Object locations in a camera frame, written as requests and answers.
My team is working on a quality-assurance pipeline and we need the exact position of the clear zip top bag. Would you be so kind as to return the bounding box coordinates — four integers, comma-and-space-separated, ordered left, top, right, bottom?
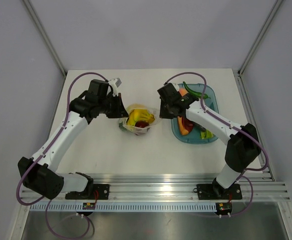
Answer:
118, 103, 161, 136

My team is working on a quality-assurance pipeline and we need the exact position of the red apple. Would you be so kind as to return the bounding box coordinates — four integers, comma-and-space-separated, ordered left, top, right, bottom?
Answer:
135, 120, 150, 129

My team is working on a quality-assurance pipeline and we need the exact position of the grey toy fish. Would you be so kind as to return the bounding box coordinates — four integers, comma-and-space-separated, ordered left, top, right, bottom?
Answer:
197, 125, 206, 132

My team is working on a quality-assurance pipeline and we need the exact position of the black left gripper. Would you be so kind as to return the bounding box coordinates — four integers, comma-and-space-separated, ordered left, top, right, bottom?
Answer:
98, 92, 129, 119

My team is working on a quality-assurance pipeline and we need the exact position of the teal plastic tray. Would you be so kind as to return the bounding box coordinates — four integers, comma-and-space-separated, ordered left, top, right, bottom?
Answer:
171, 86, 219, 145

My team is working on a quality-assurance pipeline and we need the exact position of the yellow green corn cob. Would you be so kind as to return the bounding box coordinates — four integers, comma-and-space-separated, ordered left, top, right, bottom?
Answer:
200, 130, 215, 140

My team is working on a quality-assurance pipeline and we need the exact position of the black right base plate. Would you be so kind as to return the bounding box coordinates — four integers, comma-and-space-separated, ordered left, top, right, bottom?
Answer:
193, 183, 243, 200

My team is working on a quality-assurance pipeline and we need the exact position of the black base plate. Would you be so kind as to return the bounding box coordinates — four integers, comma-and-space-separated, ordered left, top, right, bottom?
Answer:
193, 183, 243, 200
65, 183, 110, 200

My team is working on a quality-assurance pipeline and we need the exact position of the aluminium mounting rail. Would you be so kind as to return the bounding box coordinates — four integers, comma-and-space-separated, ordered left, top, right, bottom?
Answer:
19, 173, 290, 202

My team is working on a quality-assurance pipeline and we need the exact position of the white slotted cable duct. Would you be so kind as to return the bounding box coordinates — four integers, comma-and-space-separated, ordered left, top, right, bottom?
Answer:
30, 201, 217, 213

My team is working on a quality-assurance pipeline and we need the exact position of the left aluminium frame post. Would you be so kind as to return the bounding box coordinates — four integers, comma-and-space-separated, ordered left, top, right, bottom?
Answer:
21, 0, 67, 79

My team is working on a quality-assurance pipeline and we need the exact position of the orange carrot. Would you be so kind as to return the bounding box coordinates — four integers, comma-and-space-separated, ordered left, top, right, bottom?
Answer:
177, 116, 194, 136

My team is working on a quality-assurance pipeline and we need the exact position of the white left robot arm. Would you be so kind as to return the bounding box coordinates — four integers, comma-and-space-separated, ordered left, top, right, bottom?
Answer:
17, 78, 128, 200

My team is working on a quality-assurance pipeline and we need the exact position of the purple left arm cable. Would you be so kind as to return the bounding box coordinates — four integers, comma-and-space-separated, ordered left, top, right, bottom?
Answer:
15, 72, 109, 206

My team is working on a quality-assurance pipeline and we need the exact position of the right aluminium frame post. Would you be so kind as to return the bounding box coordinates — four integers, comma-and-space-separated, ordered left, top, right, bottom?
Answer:
238, 0, 285, 77

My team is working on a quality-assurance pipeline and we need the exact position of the aluminium frame post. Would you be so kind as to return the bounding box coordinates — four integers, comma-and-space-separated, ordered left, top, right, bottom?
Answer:
238, 0, 285, 77
21, 0, 67, 79

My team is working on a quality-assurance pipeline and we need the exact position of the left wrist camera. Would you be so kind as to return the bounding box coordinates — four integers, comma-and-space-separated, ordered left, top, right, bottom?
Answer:
109, 77, 122, 91

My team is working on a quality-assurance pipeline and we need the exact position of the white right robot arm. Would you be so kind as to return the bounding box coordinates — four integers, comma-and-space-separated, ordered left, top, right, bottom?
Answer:
158, 83, 261, 199

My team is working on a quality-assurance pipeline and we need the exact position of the orange peach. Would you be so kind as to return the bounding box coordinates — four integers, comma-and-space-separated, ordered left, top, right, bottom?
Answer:
179, 88, 188, 97

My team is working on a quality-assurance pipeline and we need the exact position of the yellow banana bunch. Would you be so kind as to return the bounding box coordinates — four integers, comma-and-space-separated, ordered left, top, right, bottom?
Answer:
126, 109, 155, 127

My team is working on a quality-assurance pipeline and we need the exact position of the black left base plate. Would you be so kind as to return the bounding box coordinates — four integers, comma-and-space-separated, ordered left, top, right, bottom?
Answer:
65, 183, 110, 200

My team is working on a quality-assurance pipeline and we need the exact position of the green chili pepper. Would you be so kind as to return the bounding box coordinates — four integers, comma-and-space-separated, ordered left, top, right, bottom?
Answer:
183, 82, 210, 100

